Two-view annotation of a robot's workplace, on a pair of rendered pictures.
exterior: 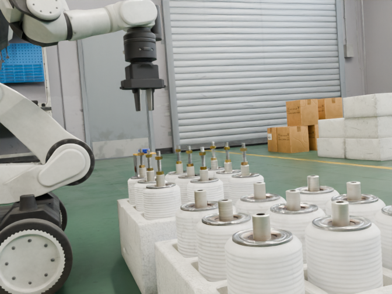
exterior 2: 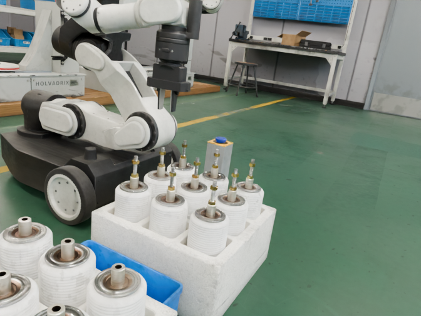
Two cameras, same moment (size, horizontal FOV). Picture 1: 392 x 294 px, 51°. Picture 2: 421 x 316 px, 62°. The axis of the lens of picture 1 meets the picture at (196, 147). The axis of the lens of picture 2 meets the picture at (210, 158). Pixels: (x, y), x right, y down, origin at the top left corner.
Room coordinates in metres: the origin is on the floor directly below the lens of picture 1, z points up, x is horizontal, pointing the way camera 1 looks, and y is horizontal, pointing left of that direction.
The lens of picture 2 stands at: (0.55, -0.66, 0.64)
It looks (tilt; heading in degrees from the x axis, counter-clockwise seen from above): 18 degrees down; 45
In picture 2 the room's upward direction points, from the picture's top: 8 degrees clockwise
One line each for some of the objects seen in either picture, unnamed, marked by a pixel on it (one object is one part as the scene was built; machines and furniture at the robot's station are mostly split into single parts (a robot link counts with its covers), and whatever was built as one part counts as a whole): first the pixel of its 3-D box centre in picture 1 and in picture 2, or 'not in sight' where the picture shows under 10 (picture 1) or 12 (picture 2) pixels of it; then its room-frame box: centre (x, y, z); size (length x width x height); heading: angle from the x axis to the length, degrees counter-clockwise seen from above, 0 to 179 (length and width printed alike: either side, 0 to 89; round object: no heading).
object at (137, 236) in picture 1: (195, 231); (188, 237); (1.18, 0.02, 0.09); 0.39 x 0.39 x 0.18; 18
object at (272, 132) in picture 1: (282, 138); not in sight; (5.15, -1.09, 0.15); 0.30 x 0.24 x 0.30; 107
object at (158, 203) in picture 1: (163, 221); (131, 217); (1.03, 0.10, 0.16); 0.10 x 0.10 x 0.18
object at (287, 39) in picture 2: not in sight; (293, 38); (5.23, 2.57, 0.87); 0.40 x 0.30 x 0.23; 95
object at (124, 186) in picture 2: (160, 186); (133, 187); (1.03, 0.10, 0.25); 0.08 x 0.08 x 0.01
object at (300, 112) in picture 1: (301, 112); not in sight; (4.88, -1.28, 0.45); 0.30 x 0.24 x 0.30; 20
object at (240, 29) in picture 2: not in sight; (240, 31); (4.62, 3.09, 0.87); 0.41 x 0.17 x 0.25; 19
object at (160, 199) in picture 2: (204, 180); (170, 200); (1.07, -0.02, 0.25); 0.08 x 0.08 x 0.01
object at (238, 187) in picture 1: (247, 209); (205, 247); (1.11, -0.13, 0.16); 0.10 x 0.10 x 0.18
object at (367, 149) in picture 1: (379, 147); not in sight; (3.52, -1.57, 0.09); 0.39 x 0.39 x 0.18; 22
